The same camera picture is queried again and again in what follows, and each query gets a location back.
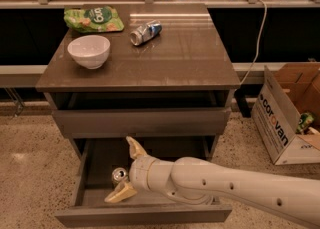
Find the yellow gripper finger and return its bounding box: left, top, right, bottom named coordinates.
left=104, top=180, right=137, bottom=203
left=126, top=136, right=147, bottom=160

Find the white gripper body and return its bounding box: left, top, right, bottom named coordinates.
left=129, top=155, right=173, bottom=193

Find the green 7up can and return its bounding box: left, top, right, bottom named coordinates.
left=111, top=167, right=128, bottom=187

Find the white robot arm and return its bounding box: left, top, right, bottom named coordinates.
left=105, top=136, right=320, bottom=229

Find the open middle drawer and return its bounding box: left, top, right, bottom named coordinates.
left=56, top=138, right=232, bottom=228

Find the grey drawer cabinet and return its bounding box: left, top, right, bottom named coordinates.
left=36, top=4, right=240, bottom=157

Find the top drawer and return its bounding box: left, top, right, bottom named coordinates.
left=53, top=90, right=232, bottom=138

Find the crushed silver blue can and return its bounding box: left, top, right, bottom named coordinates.
left=130, top=20, right=162, bottom=46

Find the green can in box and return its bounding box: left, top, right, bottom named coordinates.
left=296, top=112, right=315, bottom=134

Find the white bowl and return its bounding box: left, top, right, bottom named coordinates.
left=67, top=35, right=111, bottom=69

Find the green snack bag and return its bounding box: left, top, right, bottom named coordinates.
left=64, top=6, right=124, bottom=33

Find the cardboard box with lettering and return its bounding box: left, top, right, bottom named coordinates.
left=251, top=67, right=320, bottom=165

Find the white cable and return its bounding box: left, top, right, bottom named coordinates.
left=238, top=0, right=269, bottom=86

